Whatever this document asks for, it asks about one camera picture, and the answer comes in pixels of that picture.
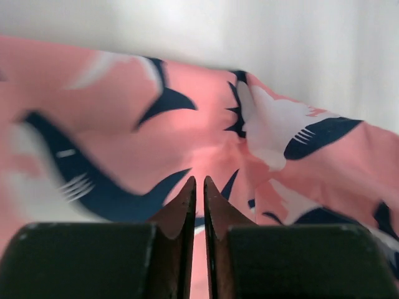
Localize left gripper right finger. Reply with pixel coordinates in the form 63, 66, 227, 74
204, 177, 398, 298

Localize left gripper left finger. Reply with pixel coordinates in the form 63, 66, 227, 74
1, 178, 196, 298

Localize pink patterned shorts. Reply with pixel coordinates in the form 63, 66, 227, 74
1, 36, 398, 298

